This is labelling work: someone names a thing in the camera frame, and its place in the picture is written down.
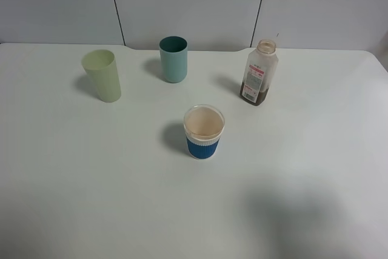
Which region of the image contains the glass cup with blue sleeve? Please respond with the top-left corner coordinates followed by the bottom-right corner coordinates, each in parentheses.
top-left (183, 104), bottom-right (225, 160)

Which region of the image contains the light green plastic cup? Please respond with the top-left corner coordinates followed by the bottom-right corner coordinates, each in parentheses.
top-left (81, 49), bottom-right (121, 103)

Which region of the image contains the clear plastic drink bottle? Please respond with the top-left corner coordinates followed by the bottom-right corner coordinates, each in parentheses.
top-left (239, 39), bottom-right (279, 106)

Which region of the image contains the teal plastic cup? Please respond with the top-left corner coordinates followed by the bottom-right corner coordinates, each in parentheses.
top-left (159, 36), bottom-right (187, 83)

